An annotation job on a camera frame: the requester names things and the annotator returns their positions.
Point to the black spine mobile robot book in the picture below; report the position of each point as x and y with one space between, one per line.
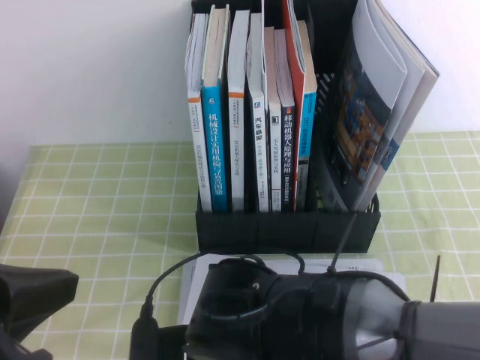
288 157

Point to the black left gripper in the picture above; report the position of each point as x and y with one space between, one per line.
33 296

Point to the thick white orange-band book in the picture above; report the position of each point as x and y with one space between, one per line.
236 150

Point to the dark picture cover magazine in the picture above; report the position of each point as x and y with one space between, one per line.
360 123

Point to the thin red cover book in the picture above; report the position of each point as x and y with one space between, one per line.
299 90

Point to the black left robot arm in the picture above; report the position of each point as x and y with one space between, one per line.
18 348

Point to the green checked tablecloth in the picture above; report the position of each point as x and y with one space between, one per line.
93 210

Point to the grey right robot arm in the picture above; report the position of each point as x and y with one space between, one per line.
442 330

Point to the blue spine DTC book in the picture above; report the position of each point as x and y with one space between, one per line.
308 123

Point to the black plastic book holder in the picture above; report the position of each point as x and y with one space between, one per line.
285 230

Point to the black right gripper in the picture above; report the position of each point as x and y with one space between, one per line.
270 322

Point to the blue spine mechanical design book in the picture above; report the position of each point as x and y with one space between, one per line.
214 150

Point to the thin white pink booklet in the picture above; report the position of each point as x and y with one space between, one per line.
264 56

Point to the grey book orange band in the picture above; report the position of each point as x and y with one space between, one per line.
427 83

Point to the thin white orange-band book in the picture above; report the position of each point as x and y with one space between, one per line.
197 131

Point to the black zip tie tail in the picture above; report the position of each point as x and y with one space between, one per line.
435 277
341 243

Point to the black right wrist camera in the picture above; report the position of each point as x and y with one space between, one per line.
170 343

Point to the white car suspension book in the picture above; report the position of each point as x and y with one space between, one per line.
259 150

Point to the white driverless driving book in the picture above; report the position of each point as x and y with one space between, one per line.
275 157

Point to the white HEEC show catalogue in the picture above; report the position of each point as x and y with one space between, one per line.
191 296

